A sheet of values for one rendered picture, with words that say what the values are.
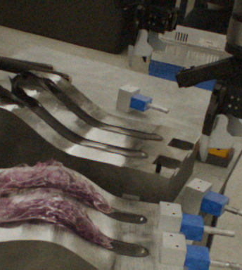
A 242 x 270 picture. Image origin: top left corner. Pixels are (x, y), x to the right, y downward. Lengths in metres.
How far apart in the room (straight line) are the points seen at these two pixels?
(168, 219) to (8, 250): 0.29
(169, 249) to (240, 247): 2.00
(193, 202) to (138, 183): 0.12
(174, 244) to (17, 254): 0.24
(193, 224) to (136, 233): 0.10
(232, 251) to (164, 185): 1.75
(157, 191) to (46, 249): 0.35
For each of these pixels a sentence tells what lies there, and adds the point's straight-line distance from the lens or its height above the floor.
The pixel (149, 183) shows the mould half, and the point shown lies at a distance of 1.39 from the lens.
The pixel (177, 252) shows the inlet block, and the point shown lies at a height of 0.88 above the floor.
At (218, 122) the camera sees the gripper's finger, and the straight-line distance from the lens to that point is 1.38.
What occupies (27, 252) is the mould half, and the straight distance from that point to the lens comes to 1.11.
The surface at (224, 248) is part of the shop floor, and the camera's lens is 3.11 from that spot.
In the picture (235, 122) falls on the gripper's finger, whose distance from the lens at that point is 1.44.
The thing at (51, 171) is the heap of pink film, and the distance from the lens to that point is 1.25.
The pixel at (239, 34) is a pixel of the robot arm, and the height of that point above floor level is 1.15.
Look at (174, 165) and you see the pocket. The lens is 1.47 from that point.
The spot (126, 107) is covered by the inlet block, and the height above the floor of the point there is 0.81.
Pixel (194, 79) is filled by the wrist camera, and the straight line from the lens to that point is 1.39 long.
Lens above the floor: 1.43
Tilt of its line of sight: 24 degrees down
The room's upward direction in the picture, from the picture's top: 11 degrees clockwise
